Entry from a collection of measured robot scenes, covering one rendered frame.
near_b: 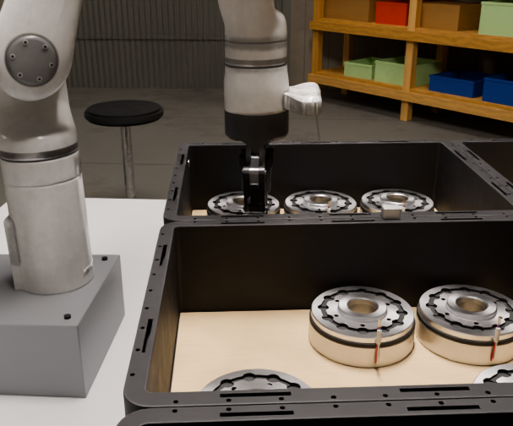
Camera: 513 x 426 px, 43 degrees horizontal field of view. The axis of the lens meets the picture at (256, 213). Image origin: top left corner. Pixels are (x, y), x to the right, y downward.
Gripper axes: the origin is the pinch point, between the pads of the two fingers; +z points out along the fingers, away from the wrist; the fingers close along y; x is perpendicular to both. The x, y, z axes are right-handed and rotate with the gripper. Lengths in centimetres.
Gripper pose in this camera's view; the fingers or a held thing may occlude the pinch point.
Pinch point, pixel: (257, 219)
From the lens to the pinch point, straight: 81.1
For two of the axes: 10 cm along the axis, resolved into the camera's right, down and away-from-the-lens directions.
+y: -0.5, 3.8, -9.2
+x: 10.0, 0.1, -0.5
